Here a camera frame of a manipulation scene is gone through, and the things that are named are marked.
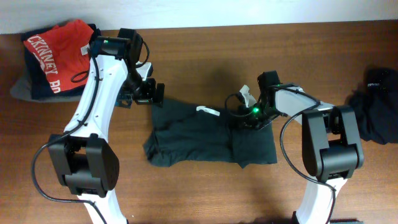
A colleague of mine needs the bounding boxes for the dark green t-shirt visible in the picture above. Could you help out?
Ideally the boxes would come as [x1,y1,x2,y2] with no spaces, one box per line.
[143,99,277,168]

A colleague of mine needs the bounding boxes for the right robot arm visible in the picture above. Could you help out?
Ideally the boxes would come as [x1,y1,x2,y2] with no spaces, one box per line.
[231,71,364,224]

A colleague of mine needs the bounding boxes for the black garment pile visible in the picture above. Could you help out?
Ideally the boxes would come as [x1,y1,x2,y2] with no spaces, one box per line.
[347,67,397,145]

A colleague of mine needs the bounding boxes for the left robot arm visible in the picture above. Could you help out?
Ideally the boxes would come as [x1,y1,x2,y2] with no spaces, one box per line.
[46,28,165,223]

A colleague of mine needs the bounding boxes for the folded navy blue garment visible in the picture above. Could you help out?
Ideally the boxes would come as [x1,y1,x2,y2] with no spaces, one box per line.
[21,24,101,100]

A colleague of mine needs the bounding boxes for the folded red printed t-shirt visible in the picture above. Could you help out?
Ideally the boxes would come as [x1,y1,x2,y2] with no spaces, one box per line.
[22,19,93,93]

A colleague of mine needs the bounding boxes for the folded grey garment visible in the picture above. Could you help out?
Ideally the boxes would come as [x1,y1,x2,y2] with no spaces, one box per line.
[10,68,82,103]

